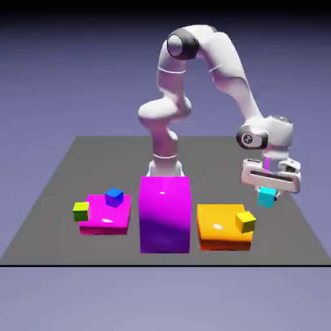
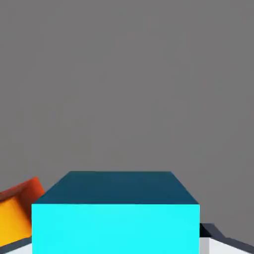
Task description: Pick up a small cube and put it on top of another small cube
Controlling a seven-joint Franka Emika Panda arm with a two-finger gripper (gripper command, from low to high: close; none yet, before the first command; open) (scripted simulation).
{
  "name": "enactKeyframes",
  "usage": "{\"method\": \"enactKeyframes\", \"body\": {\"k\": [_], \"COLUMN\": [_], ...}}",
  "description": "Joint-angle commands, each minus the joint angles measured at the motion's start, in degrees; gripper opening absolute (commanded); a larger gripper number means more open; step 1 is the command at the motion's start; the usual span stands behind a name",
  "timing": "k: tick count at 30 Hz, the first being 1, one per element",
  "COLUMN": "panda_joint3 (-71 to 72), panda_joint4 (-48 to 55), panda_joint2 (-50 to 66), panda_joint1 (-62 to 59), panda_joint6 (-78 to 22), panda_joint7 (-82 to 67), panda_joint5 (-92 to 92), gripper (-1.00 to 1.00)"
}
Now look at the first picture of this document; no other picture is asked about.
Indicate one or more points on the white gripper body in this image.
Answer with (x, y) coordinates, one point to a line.
(271, 179)

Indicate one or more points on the small cyan cube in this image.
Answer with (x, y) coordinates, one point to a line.
(266, 197)

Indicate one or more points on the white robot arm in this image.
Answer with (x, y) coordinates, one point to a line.
(227, 67)

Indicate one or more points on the small yellow cube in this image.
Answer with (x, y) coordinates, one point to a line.
(245, 222)

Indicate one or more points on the small blue cube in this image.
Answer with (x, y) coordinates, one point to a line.
(114, 197)

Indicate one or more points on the small green cube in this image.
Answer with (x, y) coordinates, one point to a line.
(80, 211)

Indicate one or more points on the large orange box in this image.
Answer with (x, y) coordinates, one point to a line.
(219, 227)

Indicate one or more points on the large tall magenta box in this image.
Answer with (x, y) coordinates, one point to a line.
(164, 214)

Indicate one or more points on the large flat magenta box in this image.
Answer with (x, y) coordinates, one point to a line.
(107, 217)

